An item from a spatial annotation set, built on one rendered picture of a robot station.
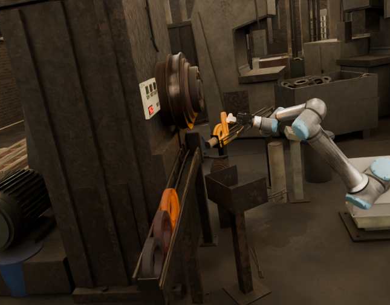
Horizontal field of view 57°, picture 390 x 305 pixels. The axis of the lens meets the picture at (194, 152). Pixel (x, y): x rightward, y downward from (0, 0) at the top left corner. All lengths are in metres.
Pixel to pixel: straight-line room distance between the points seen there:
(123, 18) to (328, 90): 3.02
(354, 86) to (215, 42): 1.82
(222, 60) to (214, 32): 0.37
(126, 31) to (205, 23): 3.23
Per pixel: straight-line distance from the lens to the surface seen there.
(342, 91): 4.47
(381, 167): 2.44
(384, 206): 2.68
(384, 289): 2.27
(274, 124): 2.51
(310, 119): 2.10
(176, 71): 2.07
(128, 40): 1.81
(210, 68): 4.96
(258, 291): 2.19
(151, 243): 1.35
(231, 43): 4.87
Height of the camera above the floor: 1.39
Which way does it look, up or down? 17 degrees down
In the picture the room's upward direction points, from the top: 9 degrees counter-clockwise
